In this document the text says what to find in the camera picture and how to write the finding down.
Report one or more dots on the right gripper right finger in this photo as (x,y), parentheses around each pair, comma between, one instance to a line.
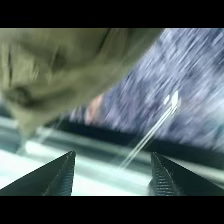
(176,180)

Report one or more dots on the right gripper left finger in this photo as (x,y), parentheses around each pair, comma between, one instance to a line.
(50,178)

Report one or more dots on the olive green shirt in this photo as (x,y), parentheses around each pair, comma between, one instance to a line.
(50,66)

